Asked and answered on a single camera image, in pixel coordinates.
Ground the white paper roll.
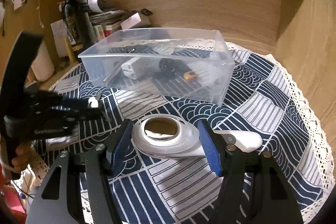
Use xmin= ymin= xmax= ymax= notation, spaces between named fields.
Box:
xmin=31 ymin=42 xmax=55 ymax=82

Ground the stack of magazines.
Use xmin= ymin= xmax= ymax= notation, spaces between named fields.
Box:
xmin=58 ymin=0 xmax=153 ymax=38

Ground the white plug adapter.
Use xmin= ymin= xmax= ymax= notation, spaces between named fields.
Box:
xmin=121 ymin=57 xmax=146 ymax=80

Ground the dark wine bottle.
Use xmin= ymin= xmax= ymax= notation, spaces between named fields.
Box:
xmin=62 ymin=0 xmax=92 ymax=60

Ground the white rotary cutter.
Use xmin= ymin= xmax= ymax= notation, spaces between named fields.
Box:
xmin=131 ymin=114 xmax=263 ymax=158

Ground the clear plastic storage box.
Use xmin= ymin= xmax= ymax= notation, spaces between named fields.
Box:
xmin=79 ymin=27 xmax=235 ymax=105

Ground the black yellow utility knife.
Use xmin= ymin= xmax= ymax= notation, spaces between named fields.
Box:
xmin=183 ymin=71 xmax=197 ymax=83

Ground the silver metal rod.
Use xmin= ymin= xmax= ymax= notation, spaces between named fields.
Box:
xmin=103 ymin=67 xmax=122 ymax=83

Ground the blue white patterned tablecloth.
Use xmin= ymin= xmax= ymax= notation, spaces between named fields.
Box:
xmin=34 ymin=44 xmax=335 ymax=223

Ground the small white box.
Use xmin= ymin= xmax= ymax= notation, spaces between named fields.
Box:
xmin=121 ymin=12 xmax=151 ymax=30

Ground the person's hand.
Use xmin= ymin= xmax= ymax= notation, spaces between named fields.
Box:
xmin=11 ymin=141 xmax=34 ymax=173

